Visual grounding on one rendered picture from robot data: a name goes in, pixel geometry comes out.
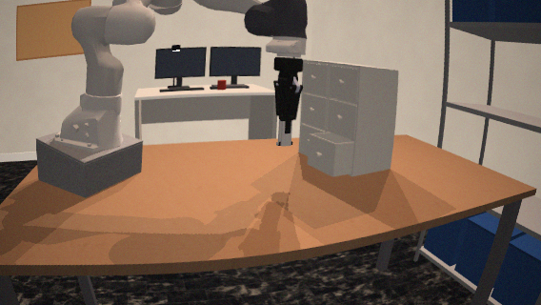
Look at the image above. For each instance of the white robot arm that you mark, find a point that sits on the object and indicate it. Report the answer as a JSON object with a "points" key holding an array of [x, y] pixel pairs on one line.
{"points": [[95, 124]]}

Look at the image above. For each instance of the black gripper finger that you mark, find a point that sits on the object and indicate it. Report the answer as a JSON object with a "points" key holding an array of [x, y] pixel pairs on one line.
{"points": [[279, 101], [290, 108]]}

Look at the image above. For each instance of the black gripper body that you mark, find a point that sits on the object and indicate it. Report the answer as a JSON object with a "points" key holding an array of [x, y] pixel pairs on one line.
{"points": [[288, 68]]}

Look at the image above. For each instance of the grey small chest of drawers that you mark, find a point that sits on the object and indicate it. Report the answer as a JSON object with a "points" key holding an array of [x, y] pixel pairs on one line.
{"points": [[375, 117]]}

